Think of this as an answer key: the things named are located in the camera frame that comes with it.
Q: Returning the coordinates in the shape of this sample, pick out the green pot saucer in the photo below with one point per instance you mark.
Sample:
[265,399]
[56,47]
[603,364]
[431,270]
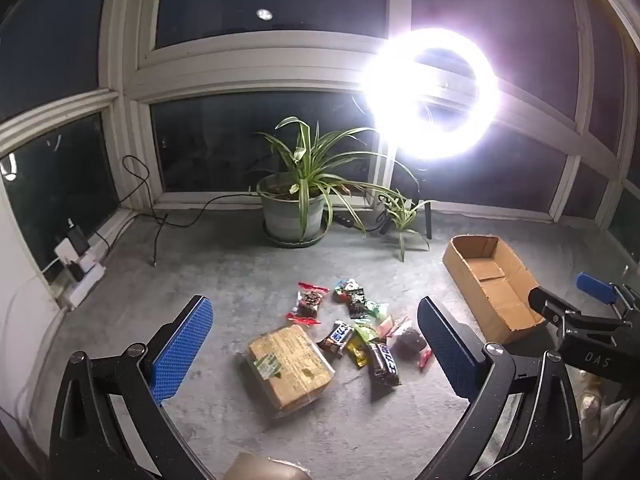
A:
[300,244]

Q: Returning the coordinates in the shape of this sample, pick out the cardboard box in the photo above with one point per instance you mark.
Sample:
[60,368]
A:
[492,280]

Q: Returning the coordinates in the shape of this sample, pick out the white window frame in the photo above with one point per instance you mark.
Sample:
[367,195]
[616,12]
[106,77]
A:
[130,35]

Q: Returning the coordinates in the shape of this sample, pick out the brown chocolate bar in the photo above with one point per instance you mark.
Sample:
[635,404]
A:
[339,336]

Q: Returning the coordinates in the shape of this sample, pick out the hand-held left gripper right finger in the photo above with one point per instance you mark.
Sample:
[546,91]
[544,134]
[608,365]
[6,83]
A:
[450,350]

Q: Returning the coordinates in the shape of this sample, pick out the black charger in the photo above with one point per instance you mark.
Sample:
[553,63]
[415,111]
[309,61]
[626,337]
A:
[78,241]

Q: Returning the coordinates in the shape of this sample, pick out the white charger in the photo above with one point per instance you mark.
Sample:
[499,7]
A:
[64,251]

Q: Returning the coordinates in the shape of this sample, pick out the black tripod stand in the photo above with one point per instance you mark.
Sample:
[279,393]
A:
[429,220]

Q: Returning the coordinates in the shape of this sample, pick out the green snack sachet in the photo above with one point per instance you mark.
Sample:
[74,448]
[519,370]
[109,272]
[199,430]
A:
[376,309]

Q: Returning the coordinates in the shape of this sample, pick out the colourful red-green snack packet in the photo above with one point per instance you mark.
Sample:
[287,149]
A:
[344,290]

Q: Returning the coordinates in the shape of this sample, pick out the white power strip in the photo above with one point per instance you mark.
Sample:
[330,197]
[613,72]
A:
[87,280]

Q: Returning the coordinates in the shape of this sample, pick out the grey plant pot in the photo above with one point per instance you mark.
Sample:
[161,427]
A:
[292,215]

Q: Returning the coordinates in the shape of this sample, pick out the pink snack sachet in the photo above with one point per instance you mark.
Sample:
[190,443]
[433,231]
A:
[389,327]

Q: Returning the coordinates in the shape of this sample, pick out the tan bread packet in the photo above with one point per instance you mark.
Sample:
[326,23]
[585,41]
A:
[287,365]

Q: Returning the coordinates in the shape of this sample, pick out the clear red-ended date packet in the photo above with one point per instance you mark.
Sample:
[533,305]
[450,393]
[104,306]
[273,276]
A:
[411,342]
[310,301]

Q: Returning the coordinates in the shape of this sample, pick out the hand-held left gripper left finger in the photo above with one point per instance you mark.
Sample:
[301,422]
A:
[182,345]

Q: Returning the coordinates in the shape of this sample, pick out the large spider plant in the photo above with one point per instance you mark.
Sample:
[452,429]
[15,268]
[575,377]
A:
[302,170]

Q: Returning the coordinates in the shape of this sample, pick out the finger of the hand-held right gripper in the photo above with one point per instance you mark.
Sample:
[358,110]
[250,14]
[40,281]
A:
[545,302]
[595,287]

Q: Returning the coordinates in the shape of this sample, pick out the yellow snack sachet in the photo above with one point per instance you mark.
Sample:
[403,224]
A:
[356,352]

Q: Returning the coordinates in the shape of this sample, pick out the small spider plantlet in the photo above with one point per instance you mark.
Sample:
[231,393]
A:
[402,220]

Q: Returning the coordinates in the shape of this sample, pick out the purple packet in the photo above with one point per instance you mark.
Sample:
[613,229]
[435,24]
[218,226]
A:
[384,362]

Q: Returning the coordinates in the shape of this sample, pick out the black snack sachet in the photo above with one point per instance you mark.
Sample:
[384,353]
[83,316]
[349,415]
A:
[357,302]

